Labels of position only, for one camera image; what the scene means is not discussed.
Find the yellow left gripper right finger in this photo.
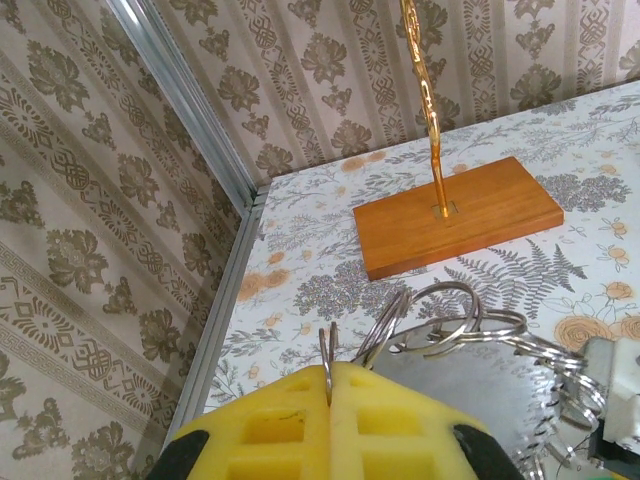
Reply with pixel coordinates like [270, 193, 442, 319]
[329, 360, 525, 480]

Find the aluminium frame post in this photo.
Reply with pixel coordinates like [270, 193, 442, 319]
[107, 0, 271, 201]

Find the aluminium frame side rail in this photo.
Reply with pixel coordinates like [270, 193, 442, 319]
[164, 192, 271, 451]

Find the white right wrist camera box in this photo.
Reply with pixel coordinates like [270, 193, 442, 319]
[582, 337, 640, 446]

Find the floral patterned table cover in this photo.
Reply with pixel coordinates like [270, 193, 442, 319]
[199, 79, 640, 480]

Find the silver keyring chain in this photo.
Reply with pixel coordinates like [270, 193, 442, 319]
[318, 281, 609, 480]

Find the gold hook stand wooden base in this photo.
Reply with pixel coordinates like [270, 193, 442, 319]
[352, 0, 566, 282]

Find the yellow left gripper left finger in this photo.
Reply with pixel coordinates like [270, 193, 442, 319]
[154, 364, 334, 480]

